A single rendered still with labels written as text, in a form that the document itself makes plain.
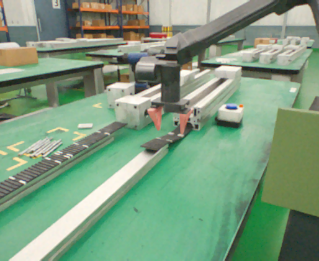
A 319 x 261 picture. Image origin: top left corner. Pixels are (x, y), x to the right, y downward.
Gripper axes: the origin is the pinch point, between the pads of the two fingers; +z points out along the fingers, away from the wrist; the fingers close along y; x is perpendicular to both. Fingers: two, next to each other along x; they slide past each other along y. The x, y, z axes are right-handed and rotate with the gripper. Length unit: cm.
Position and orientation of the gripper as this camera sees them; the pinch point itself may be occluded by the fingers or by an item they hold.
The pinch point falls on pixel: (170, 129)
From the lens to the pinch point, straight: 80.3
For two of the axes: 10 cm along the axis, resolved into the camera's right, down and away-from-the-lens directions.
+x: -4.1, 3.4, -8.5
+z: 0.1, 9.3, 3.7
